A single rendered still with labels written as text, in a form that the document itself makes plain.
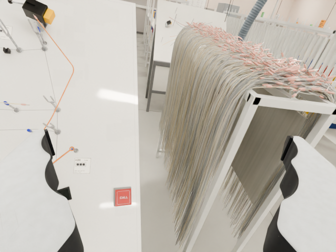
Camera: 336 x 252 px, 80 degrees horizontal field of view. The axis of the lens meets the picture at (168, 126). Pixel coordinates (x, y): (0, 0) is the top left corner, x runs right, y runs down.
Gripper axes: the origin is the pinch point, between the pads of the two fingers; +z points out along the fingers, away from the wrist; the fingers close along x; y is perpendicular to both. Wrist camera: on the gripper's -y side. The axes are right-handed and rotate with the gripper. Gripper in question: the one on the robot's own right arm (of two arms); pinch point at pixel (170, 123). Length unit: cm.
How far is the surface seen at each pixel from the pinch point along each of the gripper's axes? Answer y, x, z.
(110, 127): 32, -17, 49
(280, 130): 44, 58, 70
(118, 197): 47, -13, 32
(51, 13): -1, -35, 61
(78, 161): 39, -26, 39
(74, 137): 33, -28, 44
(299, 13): 15, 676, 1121
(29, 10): -2, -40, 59
